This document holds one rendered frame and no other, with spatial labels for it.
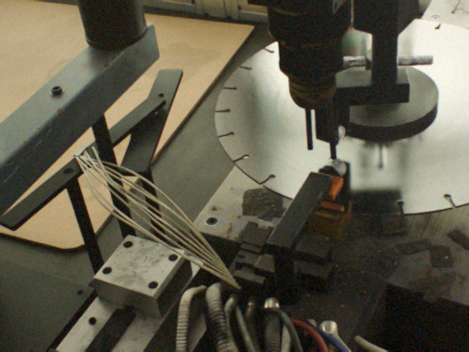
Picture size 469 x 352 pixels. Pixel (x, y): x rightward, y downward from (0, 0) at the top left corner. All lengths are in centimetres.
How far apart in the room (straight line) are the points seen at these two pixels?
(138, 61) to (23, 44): 69
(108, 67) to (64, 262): 33
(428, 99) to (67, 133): 34
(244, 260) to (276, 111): 17
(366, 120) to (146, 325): 28
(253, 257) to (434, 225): 20
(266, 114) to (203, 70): 47
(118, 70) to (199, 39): 61
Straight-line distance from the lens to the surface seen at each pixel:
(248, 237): 68
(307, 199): 62
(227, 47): 128
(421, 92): 77
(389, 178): 68
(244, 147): 72
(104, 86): 70
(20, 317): 80
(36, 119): 65
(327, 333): 62
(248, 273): 65
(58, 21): 146
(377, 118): 73
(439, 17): 102
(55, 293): 80
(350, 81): 66
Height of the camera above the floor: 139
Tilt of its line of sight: 39 degrees down
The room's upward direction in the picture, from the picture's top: 8 degrees counter-clockwise
